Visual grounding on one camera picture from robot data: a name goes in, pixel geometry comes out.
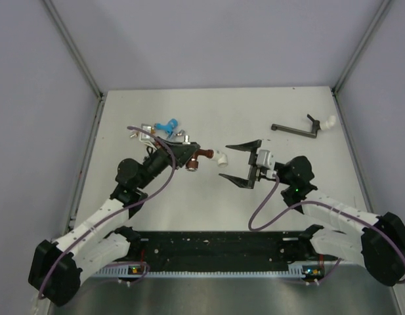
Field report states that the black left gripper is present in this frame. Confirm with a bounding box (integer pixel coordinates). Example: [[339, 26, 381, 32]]
[[137, 136, 200, 190]]

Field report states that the white elbow pipe fitting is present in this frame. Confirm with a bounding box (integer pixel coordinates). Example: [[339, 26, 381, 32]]
[[211, 150, 228, 167]]

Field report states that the brown water faucet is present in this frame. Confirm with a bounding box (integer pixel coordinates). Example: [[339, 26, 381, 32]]
[[184, 148, 213, 172]]

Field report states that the white elbow fitting on faucet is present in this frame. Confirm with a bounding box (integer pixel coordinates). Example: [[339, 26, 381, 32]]
[[320, 115, 336, 131]]

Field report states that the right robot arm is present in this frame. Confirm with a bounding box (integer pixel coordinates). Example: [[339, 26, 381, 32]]
[[223, 140, 405, 287]]

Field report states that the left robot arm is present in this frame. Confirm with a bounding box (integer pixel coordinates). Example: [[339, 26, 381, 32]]
[[28, 136, 201, 306]]

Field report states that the chrome water faucet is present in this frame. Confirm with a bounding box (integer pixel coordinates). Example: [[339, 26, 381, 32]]
[[167, 129, 186, 141]]

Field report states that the blue water faucet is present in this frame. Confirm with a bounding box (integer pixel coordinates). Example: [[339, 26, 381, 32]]
[[154, 118, 179, 136]]

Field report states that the grey long-spout faucet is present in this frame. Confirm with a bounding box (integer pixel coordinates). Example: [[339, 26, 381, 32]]
[[270, 114, 321, 138]]

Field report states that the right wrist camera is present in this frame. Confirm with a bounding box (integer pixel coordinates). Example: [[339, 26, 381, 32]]
[[256, 149, 276, 171]]

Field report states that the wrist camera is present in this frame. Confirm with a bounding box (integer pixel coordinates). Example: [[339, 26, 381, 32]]
[[127, 123, 156, 148], [256, 149, 276, 171]]

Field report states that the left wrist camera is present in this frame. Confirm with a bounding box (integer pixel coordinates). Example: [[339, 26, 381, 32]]
[[127, 123, 156, 148]]

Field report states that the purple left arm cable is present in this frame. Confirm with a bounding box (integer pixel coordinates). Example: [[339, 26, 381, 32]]
[[37, 126, 175, 300]]

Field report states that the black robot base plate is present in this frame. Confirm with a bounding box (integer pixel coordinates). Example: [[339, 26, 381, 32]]
[[126, 231, 319, 273]]

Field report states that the grey slotted cable duct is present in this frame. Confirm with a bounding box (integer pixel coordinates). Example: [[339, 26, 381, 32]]
[[92, 264, 324, 280]]

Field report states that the aluminium corner frame post left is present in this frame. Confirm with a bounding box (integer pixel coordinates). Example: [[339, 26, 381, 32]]
[[40, 0, 104, 100]]

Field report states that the aluminium corner frame post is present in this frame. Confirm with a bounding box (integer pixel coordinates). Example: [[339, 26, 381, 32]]
[[331, 0, 395, 96], [40, 0, 104, 100]]

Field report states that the aluminium corner frame post right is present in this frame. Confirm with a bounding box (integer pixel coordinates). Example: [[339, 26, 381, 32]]
[[331, 0, 395, 96]]

